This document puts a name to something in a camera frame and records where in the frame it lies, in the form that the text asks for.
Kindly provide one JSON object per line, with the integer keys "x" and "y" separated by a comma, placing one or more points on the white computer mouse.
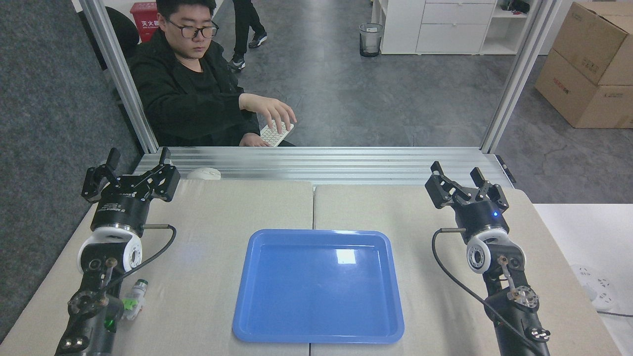
{"x": 203, "y": 173}

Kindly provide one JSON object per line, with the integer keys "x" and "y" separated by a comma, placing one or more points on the standing person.
{"x": 245, "y": 24}

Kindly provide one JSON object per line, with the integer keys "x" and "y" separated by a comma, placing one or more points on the ribbed aluminium table rail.
{"x": 321, "y": 165}

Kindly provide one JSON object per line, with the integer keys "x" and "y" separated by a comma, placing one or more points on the grey mesh waste bin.
{"x": 371, "y": 39}

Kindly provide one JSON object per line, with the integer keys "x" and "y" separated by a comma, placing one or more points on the black office chair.
{"x": 123, "y": 29}

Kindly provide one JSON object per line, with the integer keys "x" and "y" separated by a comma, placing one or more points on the white side table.
{"x": 583, "y": 232}

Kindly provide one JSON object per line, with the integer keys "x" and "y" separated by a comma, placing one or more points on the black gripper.
{"x": 482, "y": 215}
{"x": 121, "y": 210}

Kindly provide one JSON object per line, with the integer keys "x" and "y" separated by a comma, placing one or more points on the white drawer cabinet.
{"x": 445, "y": 34}

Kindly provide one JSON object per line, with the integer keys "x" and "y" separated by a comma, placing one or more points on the seated person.
{"x": 173, "y": 99}

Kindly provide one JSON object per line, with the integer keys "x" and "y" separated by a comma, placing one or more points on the green white switch part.
{"x": 133, "y": 299}

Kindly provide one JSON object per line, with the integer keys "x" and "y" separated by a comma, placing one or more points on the red fire equipment box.
{"x": 143, "y": 22}

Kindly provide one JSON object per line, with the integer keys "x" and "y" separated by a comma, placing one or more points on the person's right hand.
{"x": 267, "y": 110}

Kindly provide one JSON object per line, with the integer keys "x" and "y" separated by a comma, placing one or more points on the silver aluminium post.
{"x": 519, "y": 74}
{"x": 118, "y": 74}

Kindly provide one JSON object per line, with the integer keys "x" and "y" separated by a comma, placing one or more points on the large flat cardboard box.
{"x": 573, "y": 96}

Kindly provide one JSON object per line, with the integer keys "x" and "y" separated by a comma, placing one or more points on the white power strip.
{"x": 596, "y": 289}

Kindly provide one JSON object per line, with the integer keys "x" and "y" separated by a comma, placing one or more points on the black item on shelf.
{"x": 517, "y": 6}

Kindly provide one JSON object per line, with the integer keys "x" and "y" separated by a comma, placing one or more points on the person's left hand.
{"x": 254, "y": 141}

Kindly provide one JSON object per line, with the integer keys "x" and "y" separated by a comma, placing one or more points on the black rail end bracket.
{"x": 507, "y": 169}

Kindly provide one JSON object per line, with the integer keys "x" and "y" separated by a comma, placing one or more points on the white keyboard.
{"x": 278, "y": 137}

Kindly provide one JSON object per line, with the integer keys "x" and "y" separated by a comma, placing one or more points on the blue plastic tray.
{"x": 321, "y": 291}

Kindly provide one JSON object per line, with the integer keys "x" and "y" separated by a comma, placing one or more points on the tilted cardboard box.
{"x": 598, "y": 39}

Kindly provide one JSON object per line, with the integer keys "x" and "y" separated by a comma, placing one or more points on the beige table pad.
{"x": 198, "y": 237}
{"x": 395, "y": 207}

